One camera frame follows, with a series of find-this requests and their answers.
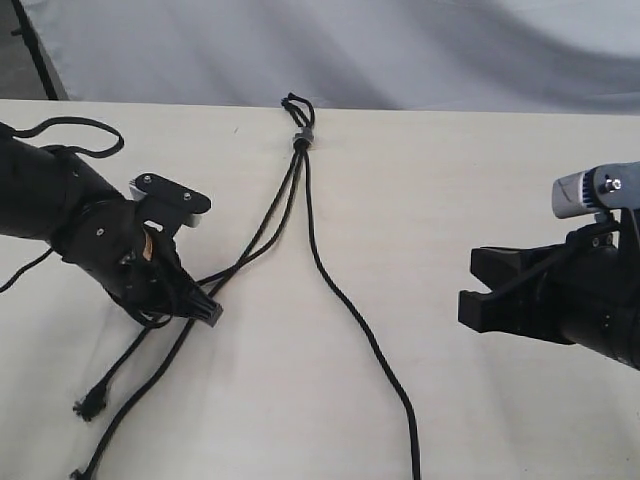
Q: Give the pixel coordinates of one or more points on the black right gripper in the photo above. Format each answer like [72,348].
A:
[588,294]

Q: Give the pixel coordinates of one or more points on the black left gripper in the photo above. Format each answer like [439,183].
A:
[136,265]

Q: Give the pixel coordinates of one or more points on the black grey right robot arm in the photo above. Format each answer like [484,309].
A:
[583,291]

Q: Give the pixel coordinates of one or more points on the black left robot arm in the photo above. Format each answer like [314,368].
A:
[43,188]

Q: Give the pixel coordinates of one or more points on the grey fabric backdrop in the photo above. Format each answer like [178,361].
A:
[525,56]

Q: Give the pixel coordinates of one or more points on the black backdrop stand pole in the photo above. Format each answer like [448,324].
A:
[30,39]

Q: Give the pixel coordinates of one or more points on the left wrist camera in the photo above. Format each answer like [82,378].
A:
[165,204]

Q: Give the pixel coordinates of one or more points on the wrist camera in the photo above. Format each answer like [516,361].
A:
[165,204]
[603,188]

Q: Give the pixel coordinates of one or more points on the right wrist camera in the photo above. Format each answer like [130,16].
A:
[603,188]

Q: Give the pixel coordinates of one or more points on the dark grey plastic cable clamp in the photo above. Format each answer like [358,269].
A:
[303,139]

